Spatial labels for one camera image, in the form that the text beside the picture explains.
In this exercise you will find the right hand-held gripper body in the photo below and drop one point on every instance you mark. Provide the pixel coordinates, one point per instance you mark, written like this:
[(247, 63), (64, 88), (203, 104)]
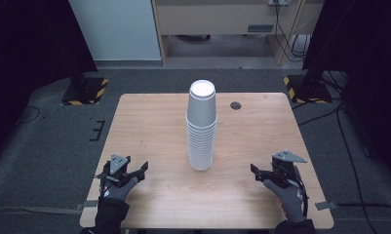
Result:
[(285, 169)]

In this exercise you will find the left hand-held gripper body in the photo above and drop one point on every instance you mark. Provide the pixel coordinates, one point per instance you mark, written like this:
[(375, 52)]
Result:
[(118, 164)]

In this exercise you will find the stack of white paper cups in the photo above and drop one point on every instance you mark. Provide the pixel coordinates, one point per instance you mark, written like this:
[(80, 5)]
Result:
[(201, 146)]

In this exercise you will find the person's left hand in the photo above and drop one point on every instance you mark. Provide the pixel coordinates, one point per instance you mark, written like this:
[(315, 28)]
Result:
[(120, 191)]

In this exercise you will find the grey tape strip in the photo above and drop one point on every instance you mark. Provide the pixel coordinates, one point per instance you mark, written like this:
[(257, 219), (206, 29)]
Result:
[(325, 205), (87, 205)]

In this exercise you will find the dark round table grommet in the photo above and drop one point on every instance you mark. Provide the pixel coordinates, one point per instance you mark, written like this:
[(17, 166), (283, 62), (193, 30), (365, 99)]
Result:
[(235, 105)]

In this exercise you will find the striped black stand base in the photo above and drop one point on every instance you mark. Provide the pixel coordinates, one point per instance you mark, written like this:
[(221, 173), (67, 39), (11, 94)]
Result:
[(86, 92), (310, 91)]

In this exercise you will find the white panel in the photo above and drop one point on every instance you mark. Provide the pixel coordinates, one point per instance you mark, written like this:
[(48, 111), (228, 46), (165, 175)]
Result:
[(115, 29)]

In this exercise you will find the grey cabinet label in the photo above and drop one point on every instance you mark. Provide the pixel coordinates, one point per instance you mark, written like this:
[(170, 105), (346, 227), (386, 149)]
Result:
[(260, 28)]

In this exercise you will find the dark curtain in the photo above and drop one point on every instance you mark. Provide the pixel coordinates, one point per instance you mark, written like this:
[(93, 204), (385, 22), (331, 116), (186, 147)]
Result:
[(27, 48), (365, 48)]

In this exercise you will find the wooden cabinet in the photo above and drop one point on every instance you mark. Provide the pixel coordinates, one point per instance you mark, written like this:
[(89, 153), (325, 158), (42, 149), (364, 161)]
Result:
[(215, 19)]

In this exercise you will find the white power strip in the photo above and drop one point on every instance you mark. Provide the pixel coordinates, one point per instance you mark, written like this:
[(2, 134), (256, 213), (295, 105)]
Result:
[(279, 2)]

